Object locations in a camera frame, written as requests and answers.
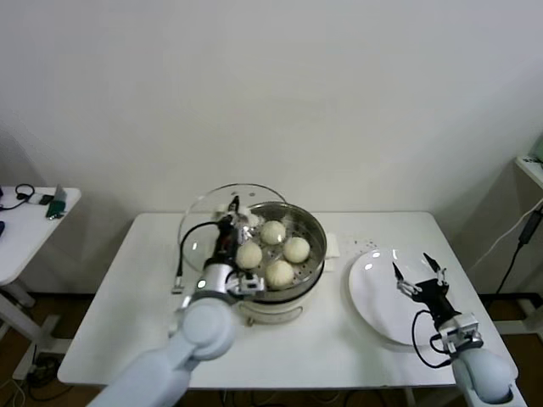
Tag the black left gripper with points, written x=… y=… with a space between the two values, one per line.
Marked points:
x=225 y=242

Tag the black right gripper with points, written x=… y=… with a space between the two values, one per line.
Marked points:
x=432 y=294

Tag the white steamed baozi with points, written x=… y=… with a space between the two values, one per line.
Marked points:
x=249 y=255
x=295 y=249
x=272 y=232
x=279 y=273

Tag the glass pot lid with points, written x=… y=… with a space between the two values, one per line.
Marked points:
x=203 y=212

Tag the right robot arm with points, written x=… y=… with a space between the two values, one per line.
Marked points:
x=483 y=377

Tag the perforated steel steamer basket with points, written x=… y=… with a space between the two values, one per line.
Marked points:
x=314 y=254

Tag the white oval plate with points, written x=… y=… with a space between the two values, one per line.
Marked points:
x=373 y=297

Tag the brown crumbs scatter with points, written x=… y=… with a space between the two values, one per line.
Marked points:
x=360 y=243

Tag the white electric cooker pot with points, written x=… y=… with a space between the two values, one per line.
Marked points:
x=275 y=311

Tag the green and grey tool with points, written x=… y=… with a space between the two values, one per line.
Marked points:
x=55 y=207

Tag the white side table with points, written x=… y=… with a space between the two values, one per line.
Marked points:
x=25 y=237

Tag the dark blue object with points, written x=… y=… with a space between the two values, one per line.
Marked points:
x=1 y=229

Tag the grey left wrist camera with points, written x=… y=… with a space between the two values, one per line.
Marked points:
x=250 y=284

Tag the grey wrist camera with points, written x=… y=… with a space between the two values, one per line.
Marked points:
x=250 y=284
x=464 y=328

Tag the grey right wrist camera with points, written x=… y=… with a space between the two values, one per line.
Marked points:
x=464 y=328

